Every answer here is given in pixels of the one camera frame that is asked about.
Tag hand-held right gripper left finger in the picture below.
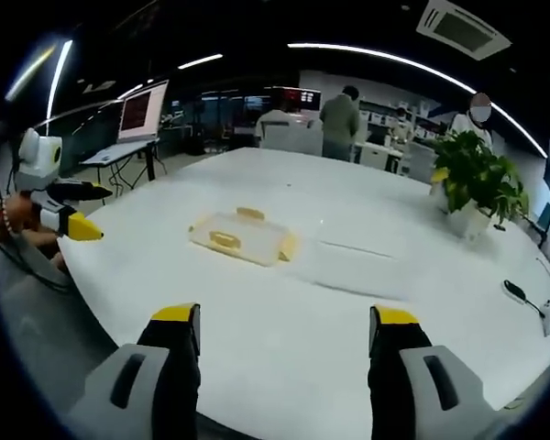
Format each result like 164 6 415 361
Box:
66 302 202 440

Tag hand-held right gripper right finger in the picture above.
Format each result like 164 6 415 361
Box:
368 304 501 440

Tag clear box with yellow buckles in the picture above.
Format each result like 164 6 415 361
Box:
187 206 302 268

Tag person's left hand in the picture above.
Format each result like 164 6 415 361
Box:
0 192 43 247

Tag grey folding table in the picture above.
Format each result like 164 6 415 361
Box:
79 138 162 184

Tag open laptop with red screen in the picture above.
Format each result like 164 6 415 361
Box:
116 79 171 147

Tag short ceiling light strip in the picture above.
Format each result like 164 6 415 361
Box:
178 53 225 71

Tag green potted plant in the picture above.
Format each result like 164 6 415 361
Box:
429 130 531 240

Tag red display screen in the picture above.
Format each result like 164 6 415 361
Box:
277 89 321 105

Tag long ceiling light strip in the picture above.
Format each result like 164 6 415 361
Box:
287 42 549 159

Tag ceiling air vent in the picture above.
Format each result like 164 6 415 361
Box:
415 0 513 61

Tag black cable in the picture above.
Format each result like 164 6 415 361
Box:
0 240 72 291

